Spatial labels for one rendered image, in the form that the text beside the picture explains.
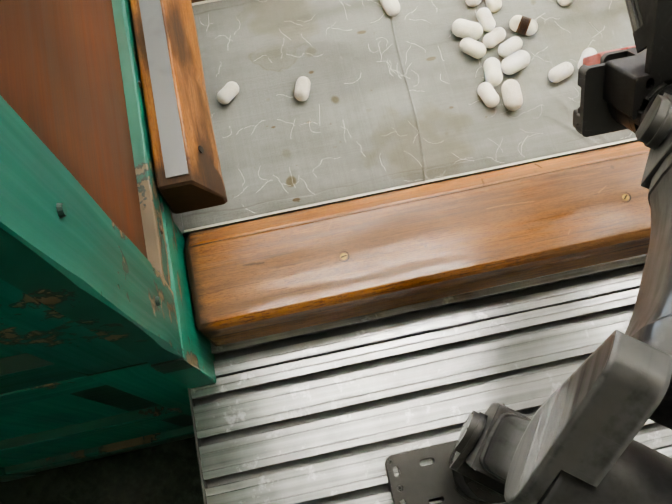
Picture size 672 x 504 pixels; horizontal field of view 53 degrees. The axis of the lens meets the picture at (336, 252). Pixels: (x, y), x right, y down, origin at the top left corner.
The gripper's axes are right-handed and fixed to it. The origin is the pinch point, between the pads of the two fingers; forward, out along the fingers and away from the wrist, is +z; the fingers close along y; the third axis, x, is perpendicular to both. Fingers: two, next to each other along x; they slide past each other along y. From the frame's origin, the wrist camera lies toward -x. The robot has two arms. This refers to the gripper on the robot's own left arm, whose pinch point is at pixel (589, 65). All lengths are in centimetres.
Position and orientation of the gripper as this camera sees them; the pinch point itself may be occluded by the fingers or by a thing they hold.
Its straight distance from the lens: 75.5
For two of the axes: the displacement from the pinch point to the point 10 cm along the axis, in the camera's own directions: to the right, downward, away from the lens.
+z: -1.6, -5.1, 8.5
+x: 1.4, 8.4, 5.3
